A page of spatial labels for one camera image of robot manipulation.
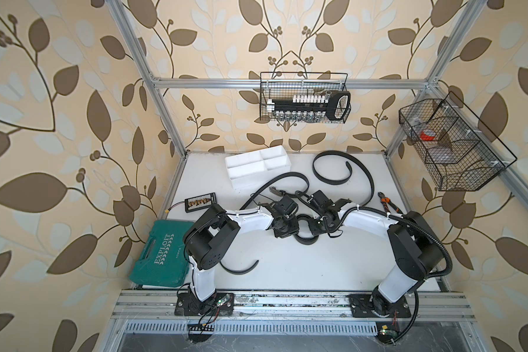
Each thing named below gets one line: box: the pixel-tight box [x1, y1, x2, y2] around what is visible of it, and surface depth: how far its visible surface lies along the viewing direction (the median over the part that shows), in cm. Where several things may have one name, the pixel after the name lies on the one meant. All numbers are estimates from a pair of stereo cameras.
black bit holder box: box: [184, 192, 218, 214], surface depth 101 cm
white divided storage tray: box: [224, 145, 292, 190], surface depth 112 cm
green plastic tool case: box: [129, 219, 195, 288], surface depth 80 cm
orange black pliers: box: [377, 191, 404, 215], surface depth 102 cm
